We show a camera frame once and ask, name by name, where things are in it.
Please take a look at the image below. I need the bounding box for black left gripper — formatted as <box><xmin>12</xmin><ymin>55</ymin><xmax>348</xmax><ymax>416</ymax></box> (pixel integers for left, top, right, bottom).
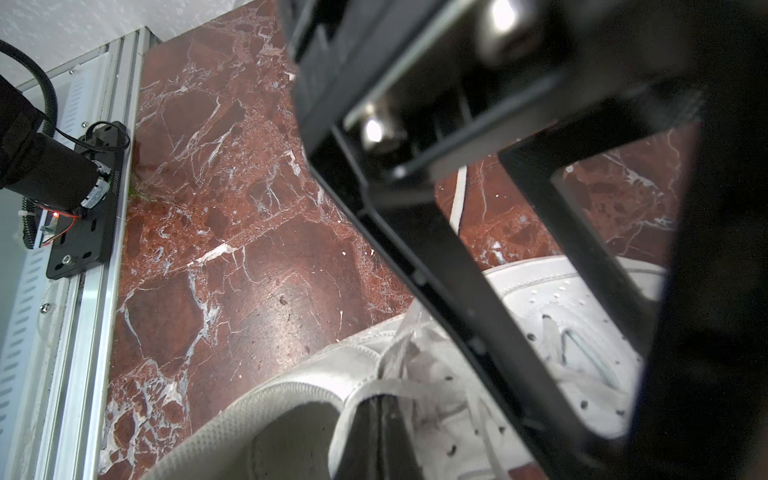
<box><xmin>278</xmin><ymin>1</ymin><xmax>706</xmax><ymax>180</ymax></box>

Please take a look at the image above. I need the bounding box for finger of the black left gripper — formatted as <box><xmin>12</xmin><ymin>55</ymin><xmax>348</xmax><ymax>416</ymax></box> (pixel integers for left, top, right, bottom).
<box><xmin>308</xmin><ymin>143</ymin><xmax>606</xmax><ymax>479</ymax></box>
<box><xmin>499</xmin><ymin>77</ymin><xmax>767</xmax><ymax>479</ymax></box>

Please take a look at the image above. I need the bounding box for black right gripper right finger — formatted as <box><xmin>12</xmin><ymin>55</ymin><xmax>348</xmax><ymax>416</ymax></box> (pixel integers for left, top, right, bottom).
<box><xmin>380</xmin><ymin>396</ymin><xmax>423</xmax><ymax>480</ymax></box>

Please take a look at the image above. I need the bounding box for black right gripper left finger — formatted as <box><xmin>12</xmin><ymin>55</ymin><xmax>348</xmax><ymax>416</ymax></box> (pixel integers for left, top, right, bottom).
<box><xmin>334</xmin><ymin>397</ymin><xmax>380</xmax><ymax>480</ymax></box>

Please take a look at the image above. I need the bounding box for white shoelace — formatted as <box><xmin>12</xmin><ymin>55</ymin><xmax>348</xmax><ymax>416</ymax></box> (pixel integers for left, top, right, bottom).
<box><xmin>326</xmin><ymin>166</ymin><xmax>517</xmax><ymax>480</ymax></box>

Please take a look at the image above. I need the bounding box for white sneaker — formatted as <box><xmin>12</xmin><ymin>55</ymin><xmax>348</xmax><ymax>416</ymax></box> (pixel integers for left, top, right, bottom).
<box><xmin>148</xmin><ymin>256</ymin><xmax>643</xmax><ymax>479</ymax></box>

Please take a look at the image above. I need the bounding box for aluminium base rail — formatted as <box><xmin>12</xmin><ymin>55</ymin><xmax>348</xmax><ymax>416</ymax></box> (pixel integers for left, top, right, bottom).
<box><xmin>1</xmin><ymin>28</ymin><xmax>157</xmax><ymax>479</ymax></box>

